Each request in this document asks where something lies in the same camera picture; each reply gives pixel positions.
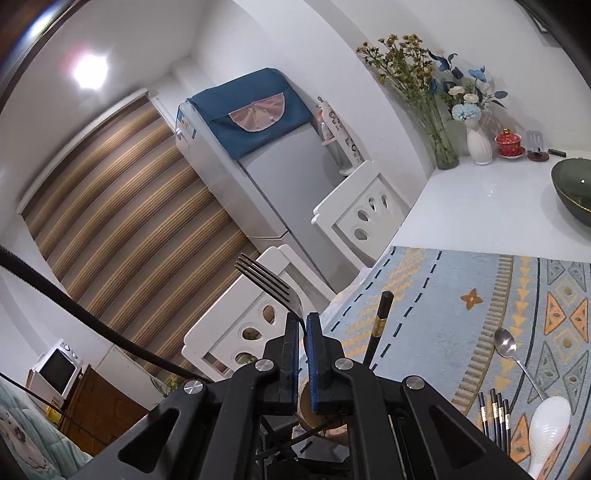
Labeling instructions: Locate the grey refrigerator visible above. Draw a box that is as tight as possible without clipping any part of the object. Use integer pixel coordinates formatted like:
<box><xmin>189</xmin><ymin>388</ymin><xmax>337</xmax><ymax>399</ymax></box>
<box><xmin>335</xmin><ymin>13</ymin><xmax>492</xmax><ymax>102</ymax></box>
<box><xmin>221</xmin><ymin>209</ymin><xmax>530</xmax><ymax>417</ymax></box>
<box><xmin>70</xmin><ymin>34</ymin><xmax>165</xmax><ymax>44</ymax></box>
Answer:
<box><xmin>175</xmin><ymin>69</ymin><xmax>370</xmax><ymax>287</ymax></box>

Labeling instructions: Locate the white wooden chair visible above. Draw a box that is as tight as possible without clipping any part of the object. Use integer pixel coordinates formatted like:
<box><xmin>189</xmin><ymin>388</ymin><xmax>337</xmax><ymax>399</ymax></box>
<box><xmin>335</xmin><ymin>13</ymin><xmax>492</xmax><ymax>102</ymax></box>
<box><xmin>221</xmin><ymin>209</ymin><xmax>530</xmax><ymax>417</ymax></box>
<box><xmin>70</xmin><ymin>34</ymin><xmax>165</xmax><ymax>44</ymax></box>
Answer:
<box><xmin>181</xmin><ymin>244</ymin><xmax>338</xmax><ymax>384</ymax></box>
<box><xmin>312</xmin><ymin>159</ymin><xmax>411</xmax><ymax>268</ymax></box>

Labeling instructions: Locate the metal fork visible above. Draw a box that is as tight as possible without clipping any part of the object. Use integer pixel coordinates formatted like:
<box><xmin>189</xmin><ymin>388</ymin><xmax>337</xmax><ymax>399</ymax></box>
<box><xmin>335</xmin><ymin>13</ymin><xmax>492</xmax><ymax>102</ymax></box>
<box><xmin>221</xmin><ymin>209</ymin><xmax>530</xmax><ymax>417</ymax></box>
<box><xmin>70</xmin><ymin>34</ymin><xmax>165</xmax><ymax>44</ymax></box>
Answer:
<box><xmin>235</xmin><ymin>253</ymin><xmax>305</xmax><ymax>333</ymax></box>

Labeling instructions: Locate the white vase with blue flowers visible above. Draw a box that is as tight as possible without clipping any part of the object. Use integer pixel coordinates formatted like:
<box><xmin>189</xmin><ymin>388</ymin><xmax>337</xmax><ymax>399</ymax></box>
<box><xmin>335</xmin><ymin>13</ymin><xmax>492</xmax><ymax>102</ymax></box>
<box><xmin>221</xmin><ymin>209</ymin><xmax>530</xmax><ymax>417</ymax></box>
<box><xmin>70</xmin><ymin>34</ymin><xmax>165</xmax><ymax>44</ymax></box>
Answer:
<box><xmin>427</xmin><ymin>50</ymin><xmax>508</xmax><ymax>165</ymax></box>

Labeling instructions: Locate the brown wooden cabinet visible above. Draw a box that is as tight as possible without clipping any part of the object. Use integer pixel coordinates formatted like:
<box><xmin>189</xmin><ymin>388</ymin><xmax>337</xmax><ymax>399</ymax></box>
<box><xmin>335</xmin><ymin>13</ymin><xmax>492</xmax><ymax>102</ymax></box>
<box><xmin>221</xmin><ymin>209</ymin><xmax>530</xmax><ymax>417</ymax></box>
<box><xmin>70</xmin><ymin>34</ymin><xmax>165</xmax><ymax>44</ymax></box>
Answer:
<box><xmin>60</xmin><ymin>364</ymin><xmax>153</xmax><ymax>457</ymax></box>

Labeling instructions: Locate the red lidded teacup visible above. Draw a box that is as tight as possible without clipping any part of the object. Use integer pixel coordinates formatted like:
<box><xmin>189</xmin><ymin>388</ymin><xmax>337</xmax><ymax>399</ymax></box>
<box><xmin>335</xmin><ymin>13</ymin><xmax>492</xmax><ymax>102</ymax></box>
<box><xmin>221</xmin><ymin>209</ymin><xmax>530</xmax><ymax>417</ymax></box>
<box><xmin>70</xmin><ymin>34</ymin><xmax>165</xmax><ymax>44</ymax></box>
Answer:
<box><xmin>495</xmin><ymin>130</ymin><xmax>526</xmax><ymax>158</ymax></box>

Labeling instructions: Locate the white rice paddle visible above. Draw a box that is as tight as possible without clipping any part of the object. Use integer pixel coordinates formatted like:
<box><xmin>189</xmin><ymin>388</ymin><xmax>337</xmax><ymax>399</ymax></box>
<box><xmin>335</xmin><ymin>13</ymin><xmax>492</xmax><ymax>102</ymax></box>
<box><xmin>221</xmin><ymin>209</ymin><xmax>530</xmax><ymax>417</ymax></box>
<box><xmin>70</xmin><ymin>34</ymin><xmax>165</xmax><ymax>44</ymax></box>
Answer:
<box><xmin>526</xmin><ymin>396</ymin><xmax>572</xmax><ymax>478</ymax></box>

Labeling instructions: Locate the blue refrigerator cover cloth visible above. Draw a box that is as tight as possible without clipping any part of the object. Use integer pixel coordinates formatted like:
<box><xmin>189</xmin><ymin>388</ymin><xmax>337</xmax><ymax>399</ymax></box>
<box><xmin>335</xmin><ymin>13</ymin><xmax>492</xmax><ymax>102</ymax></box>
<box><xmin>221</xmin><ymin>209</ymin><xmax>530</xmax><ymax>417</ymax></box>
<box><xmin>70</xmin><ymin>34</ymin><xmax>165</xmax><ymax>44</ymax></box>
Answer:
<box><xmin>187</xmin><ymin>68</ymin><xmax>315</xmax><ymax>161</ymax></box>

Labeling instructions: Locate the single black chopstick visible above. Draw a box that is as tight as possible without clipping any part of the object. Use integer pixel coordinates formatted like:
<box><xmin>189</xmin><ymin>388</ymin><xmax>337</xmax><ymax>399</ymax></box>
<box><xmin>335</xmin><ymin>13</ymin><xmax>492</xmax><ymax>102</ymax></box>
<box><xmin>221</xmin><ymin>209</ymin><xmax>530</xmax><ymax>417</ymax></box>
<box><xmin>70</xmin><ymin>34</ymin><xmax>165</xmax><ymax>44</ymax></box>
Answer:
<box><xmin>362</xmin><ymin>291</ymin><xmax>394</xmax><ymax>370</ymax></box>

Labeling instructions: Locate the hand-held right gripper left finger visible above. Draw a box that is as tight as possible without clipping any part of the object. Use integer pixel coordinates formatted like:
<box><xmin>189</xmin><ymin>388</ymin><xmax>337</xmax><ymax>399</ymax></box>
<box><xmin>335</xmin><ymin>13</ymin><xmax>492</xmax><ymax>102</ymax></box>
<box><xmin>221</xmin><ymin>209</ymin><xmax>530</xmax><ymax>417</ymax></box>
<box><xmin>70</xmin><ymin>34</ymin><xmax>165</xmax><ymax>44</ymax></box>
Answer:
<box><xmin>95</xmin><ymin>313</ymin><xmax>305</xmax><ymax>480</ymax></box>

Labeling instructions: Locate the metal spoon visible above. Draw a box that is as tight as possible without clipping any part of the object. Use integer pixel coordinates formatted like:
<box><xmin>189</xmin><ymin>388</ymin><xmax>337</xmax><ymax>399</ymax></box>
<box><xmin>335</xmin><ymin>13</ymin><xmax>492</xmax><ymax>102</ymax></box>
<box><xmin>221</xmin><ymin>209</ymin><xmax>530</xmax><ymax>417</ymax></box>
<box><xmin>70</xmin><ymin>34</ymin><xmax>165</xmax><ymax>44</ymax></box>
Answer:
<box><xmin>493</xmin><ymin>328</ymin><xmax>546</xmax><ymax>402</ymax></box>

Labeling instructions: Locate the small metal phone stand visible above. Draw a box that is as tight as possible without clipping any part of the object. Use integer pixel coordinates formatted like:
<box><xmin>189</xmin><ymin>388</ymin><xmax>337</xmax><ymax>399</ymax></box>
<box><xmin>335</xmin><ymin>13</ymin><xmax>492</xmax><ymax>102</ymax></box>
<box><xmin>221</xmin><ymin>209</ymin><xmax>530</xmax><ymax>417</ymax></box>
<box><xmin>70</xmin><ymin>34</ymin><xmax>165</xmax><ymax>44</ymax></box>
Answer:
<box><xmin>527</xmin><ymin>130</ymin><xmax>550</xmax><ymax>162</ymax></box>

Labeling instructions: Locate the brown striped curtain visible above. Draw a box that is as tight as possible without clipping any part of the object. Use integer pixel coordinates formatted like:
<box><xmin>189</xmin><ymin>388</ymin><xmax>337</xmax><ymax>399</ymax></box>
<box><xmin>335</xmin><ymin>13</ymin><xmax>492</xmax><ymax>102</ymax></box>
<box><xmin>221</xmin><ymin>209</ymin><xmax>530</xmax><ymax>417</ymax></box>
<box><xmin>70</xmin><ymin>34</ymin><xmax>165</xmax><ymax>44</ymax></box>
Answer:
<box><xmin>18</xmin><ymin>90</ymin><xmax>273</xmax><ymax>384</ymax></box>

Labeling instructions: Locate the black cable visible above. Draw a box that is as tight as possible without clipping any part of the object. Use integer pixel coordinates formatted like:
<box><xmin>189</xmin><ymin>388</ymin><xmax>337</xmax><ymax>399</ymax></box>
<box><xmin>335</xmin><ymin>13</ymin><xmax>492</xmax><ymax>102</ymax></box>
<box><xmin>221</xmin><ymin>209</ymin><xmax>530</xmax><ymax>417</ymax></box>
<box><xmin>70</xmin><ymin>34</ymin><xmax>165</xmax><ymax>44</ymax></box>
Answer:
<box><xmin>0</xmin><ymin>246</ymin><xmax>213</xmax><ymax>384</ymax></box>

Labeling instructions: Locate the dark green bowl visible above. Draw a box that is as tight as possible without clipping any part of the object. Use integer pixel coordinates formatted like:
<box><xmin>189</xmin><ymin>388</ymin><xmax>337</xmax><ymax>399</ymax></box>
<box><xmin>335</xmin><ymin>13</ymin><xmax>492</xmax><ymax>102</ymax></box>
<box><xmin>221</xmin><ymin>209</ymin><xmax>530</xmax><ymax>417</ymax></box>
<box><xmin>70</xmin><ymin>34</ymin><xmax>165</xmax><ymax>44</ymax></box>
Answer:
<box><xmin>551</xmin><ymin>158</ymin><xmax>591</xmax><ymax>220</ymax></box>

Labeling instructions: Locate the bundle of black chopsticks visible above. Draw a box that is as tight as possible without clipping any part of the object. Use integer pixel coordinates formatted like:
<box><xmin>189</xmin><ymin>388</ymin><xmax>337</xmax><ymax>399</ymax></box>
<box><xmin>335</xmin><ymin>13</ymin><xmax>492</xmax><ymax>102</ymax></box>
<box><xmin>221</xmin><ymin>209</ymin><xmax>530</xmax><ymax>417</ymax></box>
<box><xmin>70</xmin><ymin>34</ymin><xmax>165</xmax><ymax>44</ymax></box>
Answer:
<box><xmin>478</xmin><ymin>388</ymin><xmax>513</xmax><ymax>450</ymax></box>

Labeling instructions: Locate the green quilted blanket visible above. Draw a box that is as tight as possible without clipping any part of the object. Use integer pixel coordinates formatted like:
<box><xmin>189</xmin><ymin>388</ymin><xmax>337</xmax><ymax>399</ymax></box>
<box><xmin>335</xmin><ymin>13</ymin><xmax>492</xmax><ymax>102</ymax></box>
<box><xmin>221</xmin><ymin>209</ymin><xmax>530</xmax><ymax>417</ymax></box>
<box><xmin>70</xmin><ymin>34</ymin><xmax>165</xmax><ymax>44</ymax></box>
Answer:
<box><xmin>0</xmin><ymin>383</ymin><xmax>93</xmax><ymax>480</ymax></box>

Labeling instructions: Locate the bamboo utensil holder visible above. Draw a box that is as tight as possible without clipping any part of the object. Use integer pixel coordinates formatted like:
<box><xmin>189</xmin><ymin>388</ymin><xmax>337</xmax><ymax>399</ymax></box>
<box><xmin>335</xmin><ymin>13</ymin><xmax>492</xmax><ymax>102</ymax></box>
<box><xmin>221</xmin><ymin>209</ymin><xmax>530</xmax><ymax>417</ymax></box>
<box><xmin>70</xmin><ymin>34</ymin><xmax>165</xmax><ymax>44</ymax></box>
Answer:
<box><xmin>297</xmin><ymin>383</ymin><xmax>354</xmax><ymax>448</ymax></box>

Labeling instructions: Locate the patterned blue tablecloth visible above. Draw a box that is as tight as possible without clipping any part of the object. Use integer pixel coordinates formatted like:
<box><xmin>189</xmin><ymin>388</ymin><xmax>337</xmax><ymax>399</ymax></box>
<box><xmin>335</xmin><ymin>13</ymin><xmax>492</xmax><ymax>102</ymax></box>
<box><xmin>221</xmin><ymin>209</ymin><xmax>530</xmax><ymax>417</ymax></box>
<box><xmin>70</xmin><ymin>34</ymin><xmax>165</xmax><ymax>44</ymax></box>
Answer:
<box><xmin>318</xmin><ymin>246</ymin><xmax>591</xmax><ymax>480</ymax></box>

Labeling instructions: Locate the yellow flower plant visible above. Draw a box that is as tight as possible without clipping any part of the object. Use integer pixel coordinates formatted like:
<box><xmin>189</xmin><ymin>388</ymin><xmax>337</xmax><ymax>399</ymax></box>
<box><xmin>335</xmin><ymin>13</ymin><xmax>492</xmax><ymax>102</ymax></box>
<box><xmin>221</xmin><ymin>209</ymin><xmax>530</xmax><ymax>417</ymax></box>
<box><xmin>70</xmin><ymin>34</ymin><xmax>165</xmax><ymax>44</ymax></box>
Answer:
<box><xmin>154</xmin><ymin>374</ymin><xmax>185</xmax><ymax>398</ymax></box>

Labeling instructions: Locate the glass vase with yellow flowers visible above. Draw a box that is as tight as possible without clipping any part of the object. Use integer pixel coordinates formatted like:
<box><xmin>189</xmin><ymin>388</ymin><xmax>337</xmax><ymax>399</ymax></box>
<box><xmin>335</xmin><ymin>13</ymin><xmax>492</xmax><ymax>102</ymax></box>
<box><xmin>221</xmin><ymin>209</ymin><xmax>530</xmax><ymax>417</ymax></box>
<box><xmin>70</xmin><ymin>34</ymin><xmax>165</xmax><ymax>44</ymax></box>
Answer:
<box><xmin>355</xmin><ymin>33</ymin><xmax>460</xmax><ymax>170</ymax></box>

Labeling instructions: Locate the ceiling light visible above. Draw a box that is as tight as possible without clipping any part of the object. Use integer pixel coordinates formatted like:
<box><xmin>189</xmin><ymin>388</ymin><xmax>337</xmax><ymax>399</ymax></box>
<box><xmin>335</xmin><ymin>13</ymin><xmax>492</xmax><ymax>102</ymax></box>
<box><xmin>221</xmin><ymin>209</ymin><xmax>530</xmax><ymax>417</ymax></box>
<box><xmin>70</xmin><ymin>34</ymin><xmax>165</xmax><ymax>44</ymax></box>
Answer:
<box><xmin>74</xmin><ymin>53</ymin><xmax>109</xmax><ymax>90</ymax></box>

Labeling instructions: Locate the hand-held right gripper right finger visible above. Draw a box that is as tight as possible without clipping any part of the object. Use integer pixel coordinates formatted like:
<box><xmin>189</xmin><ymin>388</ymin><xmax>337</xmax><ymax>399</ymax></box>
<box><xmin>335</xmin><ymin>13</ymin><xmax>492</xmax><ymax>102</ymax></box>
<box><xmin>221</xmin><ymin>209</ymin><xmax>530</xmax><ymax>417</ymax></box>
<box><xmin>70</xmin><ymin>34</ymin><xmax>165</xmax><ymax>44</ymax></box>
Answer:
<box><xmin>307</xmin><ymin>313</ymin><xmax>532</xmax><ymax>480</ymax></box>

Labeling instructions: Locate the white microwave oven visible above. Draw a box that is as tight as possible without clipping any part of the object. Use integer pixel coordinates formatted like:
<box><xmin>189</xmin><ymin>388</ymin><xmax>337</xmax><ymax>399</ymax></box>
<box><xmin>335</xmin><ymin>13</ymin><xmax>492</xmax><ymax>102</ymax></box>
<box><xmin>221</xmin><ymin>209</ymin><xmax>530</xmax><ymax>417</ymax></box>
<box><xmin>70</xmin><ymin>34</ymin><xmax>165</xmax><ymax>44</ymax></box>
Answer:
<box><xmin>27</xmin><ymin>339</ymin><xmax>88</xmax><ymax>398</ymax></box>

